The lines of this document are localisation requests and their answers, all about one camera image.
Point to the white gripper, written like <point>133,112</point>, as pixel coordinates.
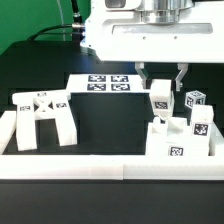
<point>177,31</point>

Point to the white chair seat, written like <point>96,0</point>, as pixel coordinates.
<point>173,138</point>

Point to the white tagged cube far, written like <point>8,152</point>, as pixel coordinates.
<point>194,97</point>

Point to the white marker base plate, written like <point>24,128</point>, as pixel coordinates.
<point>105,83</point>

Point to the white right fence rail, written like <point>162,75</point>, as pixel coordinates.
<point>216,142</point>

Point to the white fence rail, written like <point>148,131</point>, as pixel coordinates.
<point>7,128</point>
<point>216,142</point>
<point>93,167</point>

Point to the white chair back frame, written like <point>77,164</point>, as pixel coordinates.
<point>43,105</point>

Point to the white front fence rail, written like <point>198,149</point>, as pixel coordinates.
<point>93,167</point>

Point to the white left fence rail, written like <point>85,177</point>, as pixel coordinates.
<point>7,128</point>

